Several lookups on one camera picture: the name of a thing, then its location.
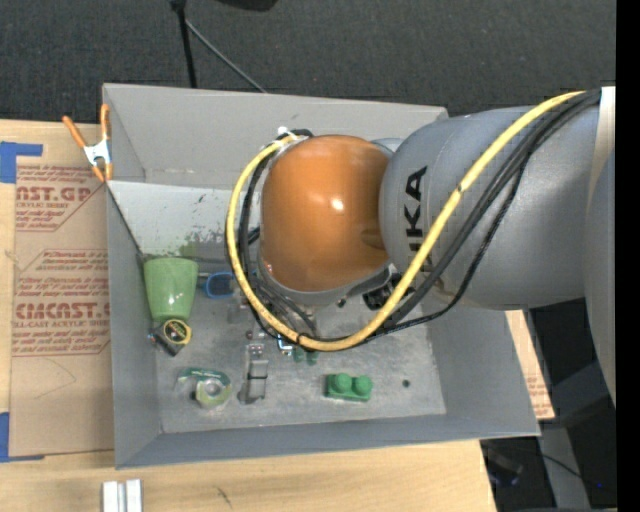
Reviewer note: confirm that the yellow and black tape measure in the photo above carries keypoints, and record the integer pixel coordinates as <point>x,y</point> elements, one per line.
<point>176,332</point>

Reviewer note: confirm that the green cup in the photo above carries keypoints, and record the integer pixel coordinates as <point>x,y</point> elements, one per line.
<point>171,290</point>

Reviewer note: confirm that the green toy block two studs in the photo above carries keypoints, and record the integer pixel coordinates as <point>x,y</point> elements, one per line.
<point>347,389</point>

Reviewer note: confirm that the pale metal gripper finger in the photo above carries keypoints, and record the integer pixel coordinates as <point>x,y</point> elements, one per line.
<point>236,312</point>
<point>256,380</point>

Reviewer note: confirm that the brown cardboard board red print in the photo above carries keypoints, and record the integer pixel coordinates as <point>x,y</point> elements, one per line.
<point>60,380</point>

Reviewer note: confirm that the grey metal bin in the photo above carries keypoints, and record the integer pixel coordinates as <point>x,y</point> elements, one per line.
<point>350,410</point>

